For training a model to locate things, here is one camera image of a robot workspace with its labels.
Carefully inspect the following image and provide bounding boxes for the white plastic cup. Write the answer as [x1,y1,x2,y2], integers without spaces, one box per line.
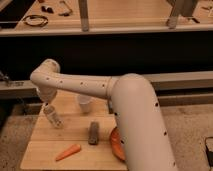
[77,95,92,113]

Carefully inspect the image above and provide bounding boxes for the grey rectangular block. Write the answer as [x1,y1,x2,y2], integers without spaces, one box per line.
[88,122,99,145]

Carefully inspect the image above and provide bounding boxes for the grey metal post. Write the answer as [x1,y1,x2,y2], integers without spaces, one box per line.
[78,0,89,32]

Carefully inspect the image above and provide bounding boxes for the black glasses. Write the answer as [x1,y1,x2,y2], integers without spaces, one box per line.
[59,0,73,17]

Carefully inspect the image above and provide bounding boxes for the small black object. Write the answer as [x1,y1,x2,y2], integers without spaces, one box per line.
[41,6,54,14]

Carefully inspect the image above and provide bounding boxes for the black device at right edge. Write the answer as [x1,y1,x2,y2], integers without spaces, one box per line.
[204,137,213,168]

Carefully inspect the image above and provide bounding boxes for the orange plate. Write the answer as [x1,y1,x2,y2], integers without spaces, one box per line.
[109,127,125,161]

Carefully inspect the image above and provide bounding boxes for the grey metal leg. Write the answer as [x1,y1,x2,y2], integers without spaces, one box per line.
[166,0,198,29]

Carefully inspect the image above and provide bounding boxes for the coiled black cable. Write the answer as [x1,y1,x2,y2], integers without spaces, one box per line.
[22,14,49,28]

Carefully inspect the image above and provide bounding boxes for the orange carrot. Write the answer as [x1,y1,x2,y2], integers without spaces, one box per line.
[55,144,81,161]

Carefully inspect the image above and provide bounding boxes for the metal clamp at left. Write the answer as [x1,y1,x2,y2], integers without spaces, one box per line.
[0,71,12,87]

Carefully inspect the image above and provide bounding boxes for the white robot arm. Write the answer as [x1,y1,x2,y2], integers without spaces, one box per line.
[30,59,179,171]

